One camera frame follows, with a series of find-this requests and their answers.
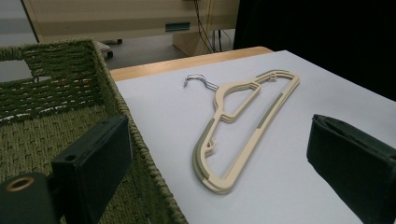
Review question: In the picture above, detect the grey wheeled stand base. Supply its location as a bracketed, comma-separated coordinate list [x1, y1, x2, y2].
[95, 38, 123, 60]

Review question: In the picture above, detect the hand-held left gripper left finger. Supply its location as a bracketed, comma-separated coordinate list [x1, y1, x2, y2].
[0, 114, 134, 224]

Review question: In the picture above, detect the black curtain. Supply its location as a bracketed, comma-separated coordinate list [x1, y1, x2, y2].
[233, 0, 396, 103]

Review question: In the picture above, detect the green woven basket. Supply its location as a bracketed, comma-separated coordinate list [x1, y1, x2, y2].
[0, 37, 190, 224]

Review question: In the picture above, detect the beige cabinet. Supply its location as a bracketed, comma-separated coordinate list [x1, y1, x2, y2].
[21, 0, 241, 58]

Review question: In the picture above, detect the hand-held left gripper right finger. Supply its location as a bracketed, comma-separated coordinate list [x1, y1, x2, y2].
[305, 113, 396, 224]

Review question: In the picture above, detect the black cable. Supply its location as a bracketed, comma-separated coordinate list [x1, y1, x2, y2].
[192, 0, 217, 54]
[217, 29, 233, 52]

